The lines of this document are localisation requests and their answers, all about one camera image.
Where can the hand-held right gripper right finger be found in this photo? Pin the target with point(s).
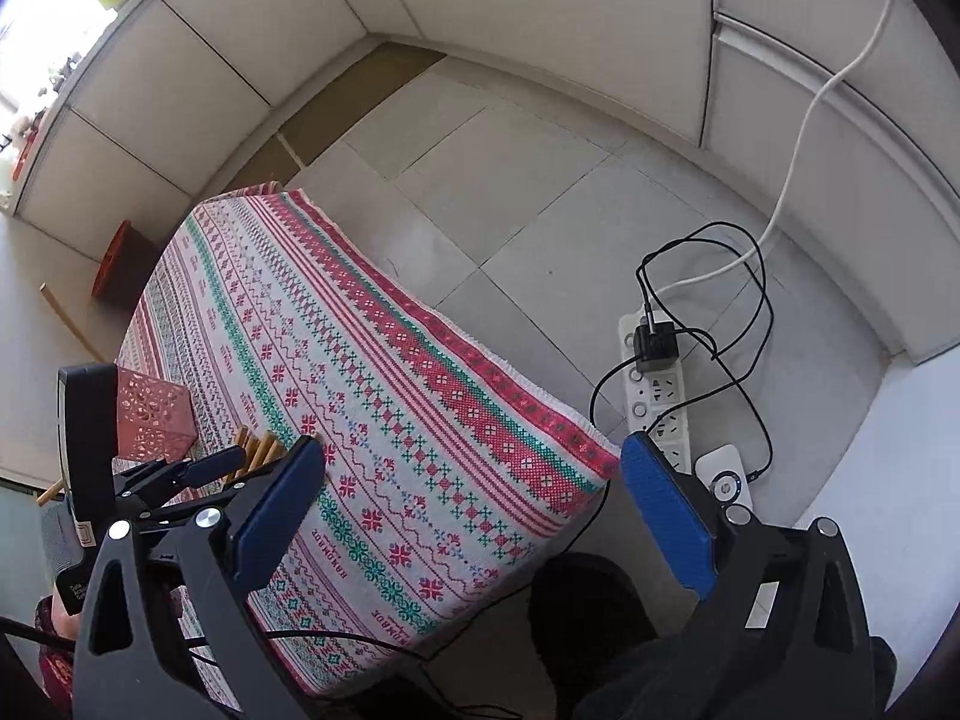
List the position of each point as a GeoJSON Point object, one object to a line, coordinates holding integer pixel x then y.
{"type": "Point", "coordinates": [664, 510]}

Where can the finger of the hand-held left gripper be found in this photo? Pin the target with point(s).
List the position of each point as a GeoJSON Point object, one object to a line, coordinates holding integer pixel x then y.
{"type": "Point", "coordinates": [210, 467]}

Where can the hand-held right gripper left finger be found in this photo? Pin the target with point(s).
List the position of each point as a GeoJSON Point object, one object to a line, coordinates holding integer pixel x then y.
{"type": "Point", "coordinates": [274, 517]}

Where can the pink perforated utensil holder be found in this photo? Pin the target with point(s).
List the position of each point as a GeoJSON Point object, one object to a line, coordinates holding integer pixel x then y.
{"type": "Point", "coordinates": [154, 416]}

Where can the person's left forearm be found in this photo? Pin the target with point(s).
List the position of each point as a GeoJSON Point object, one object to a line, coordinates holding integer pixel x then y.
{"type": "Point", "coordinates": [56, 682]}

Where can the person's left hand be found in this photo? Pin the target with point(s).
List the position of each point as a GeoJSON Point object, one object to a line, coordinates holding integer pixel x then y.
{"type": "Point", "coordinates": [56, 622]}

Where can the white rounded device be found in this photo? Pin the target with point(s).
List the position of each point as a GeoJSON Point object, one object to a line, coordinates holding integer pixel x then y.
{"type": "Point", "coordinates": [724, 476]}

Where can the wooden strip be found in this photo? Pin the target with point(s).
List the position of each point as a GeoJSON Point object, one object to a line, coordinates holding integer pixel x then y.
{"type": "Point", "coordinates": [71, 321]}

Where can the white power strip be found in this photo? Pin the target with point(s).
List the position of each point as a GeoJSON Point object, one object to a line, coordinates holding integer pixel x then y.
{"type": "Point", "coordinates": [660, 397]}

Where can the black charger plug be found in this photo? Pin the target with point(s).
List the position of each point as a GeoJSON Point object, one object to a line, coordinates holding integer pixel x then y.
{"type": "Point", "coordinates": [654, 349]}

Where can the red rimmed brown trash bin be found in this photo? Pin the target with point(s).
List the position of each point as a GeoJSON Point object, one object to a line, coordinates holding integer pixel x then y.
{"type": "Point", "coordinates": [112, 262]}

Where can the patterned red green tablecloth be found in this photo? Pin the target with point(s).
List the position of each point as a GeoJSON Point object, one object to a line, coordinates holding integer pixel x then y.
{"type": "Point", "coordinates": [390, 390]}

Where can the brown floor mat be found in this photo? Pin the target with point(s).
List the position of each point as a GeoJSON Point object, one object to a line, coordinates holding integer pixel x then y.
{"type": "Point", "coordinates": [262, 165]}
{"type": "Point", "coordinates": [360, 105]}

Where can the white kitchen cabinets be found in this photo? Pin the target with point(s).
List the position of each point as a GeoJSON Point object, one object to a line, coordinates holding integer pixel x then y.
{"type": "Point", "coordinates": [562, 7]}

